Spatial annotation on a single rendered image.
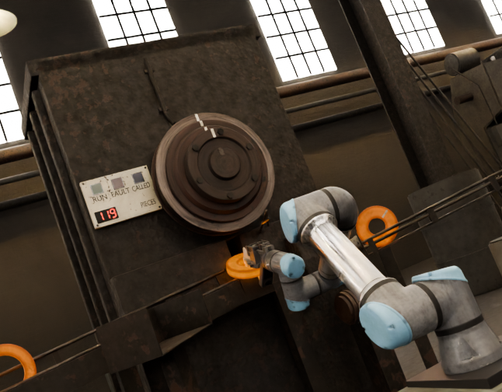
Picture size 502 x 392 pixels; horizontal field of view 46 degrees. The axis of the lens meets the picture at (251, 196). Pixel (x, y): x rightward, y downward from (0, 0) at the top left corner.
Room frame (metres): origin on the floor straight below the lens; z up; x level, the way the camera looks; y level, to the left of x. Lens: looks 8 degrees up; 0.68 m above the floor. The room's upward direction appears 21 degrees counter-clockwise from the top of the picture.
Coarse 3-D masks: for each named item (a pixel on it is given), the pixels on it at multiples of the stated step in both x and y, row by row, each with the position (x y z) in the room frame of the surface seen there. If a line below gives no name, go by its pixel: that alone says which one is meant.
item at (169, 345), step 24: (144, 312) 1.63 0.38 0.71; (168, 312) 1.92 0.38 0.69; (192, 312) 1.88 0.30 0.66; (120, 336) 1.68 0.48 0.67; (144, 336) 1.64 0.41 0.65; (168, 336) 1.94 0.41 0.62; (192, 336) 1.75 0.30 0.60; (120, 360) 1.69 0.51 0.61; (144, 360) 1.66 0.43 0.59; (168, 360) 1.78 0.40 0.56; (168, 384) 1.79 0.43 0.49; (192, 384) 1.80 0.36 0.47
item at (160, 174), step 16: (176, 128) 2.16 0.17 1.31; (160, 144) 2.13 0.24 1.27; (160, 160) 2.12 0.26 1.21; (160, 176) 2.11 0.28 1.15; (272, 176) 2.30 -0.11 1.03; (160, 192) 2.15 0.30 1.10; (272, 192) 2.29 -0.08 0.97; (176, 208) 2.12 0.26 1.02; (256, 208) 2.25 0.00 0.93; (192, 224) 2.13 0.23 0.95; (208, 224) 2.16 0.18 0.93; (224, 224) 2.18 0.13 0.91; (240, 224) 2.21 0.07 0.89
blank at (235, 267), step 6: (234, 258) 2.24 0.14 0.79; (240, 258) 2.24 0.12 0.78; (228, 264) 2.20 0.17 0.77; (234, 264) 2.20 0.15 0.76; (240, 264) 2.24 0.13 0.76; (228, 270) 2.18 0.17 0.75; (234, 270) 2.16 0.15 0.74; (240, 270) 2.15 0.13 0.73; (246, 270) 2.15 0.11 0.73; (252, 270) 2.15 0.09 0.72; (258, 270) 2.16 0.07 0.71; (234, 276) 2.17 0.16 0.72; (240, 276) 2.16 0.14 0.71; (246, 276) 2.15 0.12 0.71; (252, 276) 2.16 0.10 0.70
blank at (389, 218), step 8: (368, 208) 2.28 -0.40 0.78; (376, 208) 2.28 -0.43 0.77; (384, 208) 2.27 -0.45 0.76; (360, 216) 2.29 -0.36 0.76; (368, 216) 2.28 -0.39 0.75; (376, 216) 2.28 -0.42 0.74; (384, 216) 2.27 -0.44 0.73; (392, 216) 2.27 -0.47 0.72; (360, 224) 2.29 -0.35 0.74; (392, 224) 2.27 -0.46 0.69; (360, 232) 2.29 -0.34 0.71; (368, 232) 2.29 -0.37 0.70; (384, 240) 2.28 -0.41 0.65
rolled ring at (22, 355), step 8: (8, 344) 1.84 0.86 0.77; (0, 352) 1.83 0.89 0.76; (8, 352) 1.84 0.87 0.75; (16, 352) 1.85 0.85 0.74; (24, 352) 1.86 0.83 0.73; (24, 360) 1.86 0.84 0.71; (32, 360) 1.87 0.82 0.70; (24, 368) 1.86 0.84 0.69; (32, 368) 1.86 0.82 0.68; (24, 376) 1.86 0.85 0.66
